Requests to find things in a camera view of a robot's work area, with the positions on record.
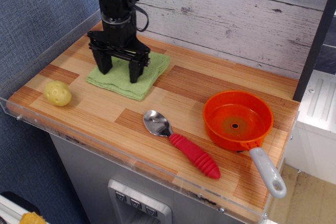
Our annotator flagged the black and yellow floor object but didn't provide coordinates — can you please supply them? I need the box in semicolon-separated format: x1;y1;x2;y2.
1;191;43;223

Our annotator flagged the green towel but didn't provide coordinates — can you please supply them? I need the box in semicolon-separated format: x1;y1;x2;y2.
86;51;171;102

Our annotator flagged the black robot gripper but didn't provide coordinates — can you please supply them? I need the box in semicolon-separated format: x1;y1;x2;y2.
87;21;150;83

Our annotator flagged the white toy sink unit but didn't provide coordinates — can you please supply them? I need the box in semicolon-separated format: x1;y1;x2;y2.
285;70;335;184

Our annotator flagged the grey toy fridge cabinet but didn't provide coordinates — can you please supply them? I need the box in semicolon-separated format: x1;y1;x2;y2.
51;135;241;223

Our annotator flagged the metal spoon red handle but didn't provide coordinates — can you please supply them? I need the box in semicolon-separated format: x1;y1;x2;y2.
143;110;221;179

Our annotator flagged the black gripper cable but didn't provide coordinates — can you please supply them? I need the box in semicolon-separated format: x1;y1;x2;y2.
135;3;150;33

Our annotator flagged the clear acrylic table guard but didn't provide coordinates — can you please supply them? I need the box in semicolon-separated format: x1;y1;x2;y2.
3;20;299;223

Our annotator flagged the orange toy pot grey handle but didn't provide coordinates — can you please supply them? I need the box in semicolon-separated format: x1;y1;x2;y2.
203;90;287;199

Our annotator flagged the dark right shelf post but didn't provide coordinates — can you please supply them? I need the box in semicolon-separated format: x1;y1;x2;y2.
292;0;335;102

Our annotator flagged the silver dispenser button panel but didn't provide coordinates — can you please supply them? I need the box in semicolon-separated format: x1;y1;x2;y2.
108;179;173;223

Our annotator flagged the yellow toy potato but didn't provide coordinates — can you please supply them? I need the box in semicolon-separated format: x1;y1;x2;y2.
43;81;72;106

